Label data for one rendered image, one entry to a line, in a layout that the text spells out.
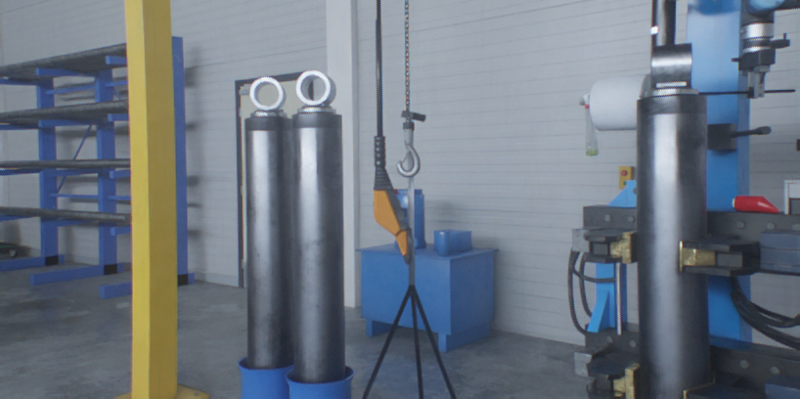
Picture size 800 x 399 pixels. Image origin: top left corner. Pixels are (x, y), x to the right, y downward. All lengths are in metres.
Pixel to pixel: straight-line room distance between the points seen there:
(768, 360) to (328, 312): 1.58
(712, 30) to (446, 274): 2.38
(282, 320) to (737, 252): 1.83
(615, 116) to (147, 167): 2.38
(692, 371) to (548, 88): 2.83
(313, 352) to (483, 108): 2.84
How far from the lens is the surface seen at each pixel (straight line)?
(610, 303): 2.86
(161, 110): 3.87
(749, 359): 2.73
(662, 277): 2.46
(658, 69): 2.48
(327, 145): 2.81
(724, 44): 2.92
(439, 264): 4.58
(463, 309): 4.71
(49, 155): 10.00
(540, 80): 4.99
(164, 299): 3.92
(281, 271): 3.09
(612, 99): 3.45
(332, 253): 2.84
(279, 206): 3.05
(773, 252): 2.51
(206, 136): 7.68
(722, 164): 2.89
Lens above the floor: 1.26
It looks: 1 degrees down
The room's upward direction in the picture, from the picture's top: 1 degrees counter-clockwise
